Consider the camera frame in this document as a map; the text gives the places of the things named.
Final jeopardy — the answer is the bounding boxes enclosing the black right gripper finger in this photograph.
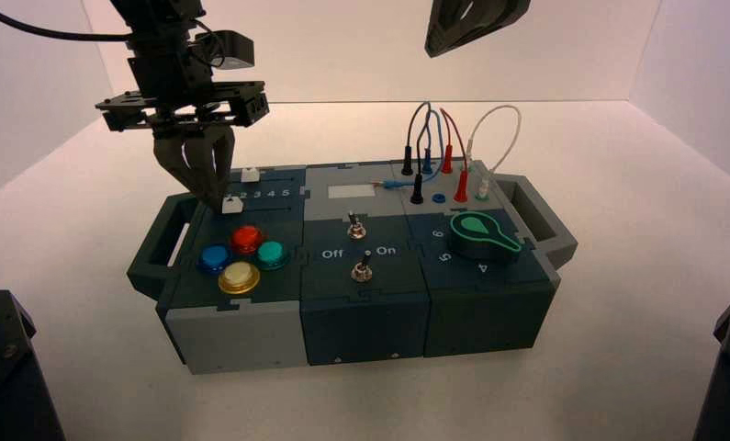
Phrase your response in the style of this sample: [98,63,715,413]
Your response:
[424,0,532,59]

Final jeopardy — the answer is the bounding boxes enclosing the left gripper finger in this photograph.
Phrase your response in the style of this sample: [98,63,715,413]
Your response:
[208,129,238,200]
[152,134,221,212]

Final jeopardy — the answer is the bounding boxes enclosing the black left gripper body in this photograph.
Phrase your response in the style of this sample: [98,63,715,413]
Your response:
[95,51,272,140]

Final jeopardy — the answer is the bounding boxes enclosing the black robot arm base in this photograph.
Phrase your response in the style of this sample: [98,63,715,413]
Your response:
[691,291,730,441]
[0,289,68,441]

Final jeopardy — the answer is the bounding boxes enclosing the red push button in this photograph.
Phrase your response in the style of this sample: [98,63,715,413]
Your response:
[230,225,266,255]

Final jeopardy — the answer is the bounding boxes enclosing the blue push button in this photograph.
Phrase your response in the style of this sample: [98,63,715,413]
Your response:
[197,244,233,276]

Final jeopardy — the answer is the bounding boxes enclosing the teal push button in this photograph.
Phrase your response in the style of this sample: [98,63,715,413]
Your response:
[255,240,291,272]

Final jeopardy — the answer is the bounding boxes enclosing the yellow push button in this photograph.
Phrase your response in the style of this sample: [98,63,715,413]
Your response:
[218,261,262,296]

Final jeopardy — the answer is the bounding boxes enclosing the teal and grey task box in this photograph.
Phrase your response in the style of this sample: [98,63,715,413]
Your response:
[126,159,579,376]

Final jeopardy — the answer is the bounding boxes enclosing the green rotary knob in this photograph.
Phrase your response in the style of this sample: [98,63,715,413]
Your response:
[447,209,524,265]

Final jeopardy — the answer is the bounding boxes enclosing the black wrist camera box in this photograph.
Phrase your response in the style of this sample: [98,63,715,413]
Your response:
[194,28,256,70]

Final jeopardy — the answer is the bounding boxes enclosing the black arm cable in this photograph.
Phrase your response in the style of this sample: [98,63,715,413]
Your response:
[0,0,132,44]

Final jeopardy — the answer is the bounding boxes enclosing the blue jumper cable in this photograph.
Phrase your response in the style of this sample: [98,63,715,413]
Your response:
[369,109,446,191]

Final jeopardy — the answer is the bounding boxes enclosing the white jumper cable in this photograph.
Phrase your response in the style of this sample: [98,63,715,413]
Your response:
[465,104,523,201]

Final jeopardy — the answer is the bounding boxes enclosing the red jumper cable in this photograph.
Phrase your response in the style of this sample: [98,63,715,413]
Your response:
[439,107,470,205]

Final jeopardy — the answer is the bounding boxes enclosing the black jumper cable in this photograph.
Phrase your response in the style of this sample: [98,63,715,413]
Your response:
[400,100,433,206]

